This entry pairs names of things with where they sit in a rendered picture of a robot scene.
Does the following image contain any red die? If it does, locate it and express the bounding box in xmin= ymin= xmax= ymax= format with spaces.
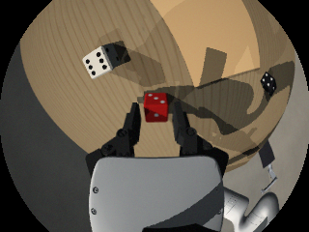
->
xmin=144 ymin=93 xmax=169 ymax=123

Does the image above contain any white die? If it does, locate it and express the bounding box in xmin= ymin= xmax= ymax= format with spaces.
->
xmin=82 ymin=43 xmax=121 ymax=79

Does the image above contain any tan flat mat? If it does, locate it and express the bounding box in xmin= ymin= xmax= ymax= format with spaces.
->
xmin=150 ymin=0 xmax=260 ymax=88

